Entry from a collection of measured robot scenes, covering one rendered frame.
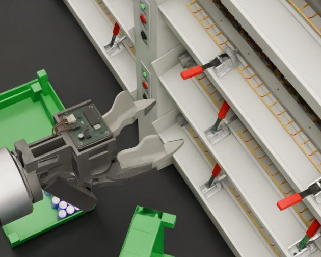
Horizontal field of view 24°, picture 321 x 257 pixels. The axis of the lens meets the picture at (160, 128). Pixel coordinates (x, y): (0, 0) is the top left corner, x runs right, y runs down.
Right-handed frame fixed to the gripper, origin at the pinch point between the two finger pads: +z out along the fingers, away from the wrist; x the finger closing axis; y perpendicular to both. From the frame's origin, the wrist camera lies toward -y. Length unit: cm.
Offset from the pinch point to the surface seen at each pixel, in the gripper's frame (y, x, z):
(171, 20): -10.5, 25.8, 16.7
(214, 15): -6.3, 20.0, 21.5
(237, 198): -47, 7, 23
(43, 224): -64, 30, -11
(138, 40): -26.9, 37.8, 17.0
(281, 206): -7.6, -14.7, 10.9
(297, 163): -10.0, -8.9, 18.3
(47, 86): -61, 63, 5
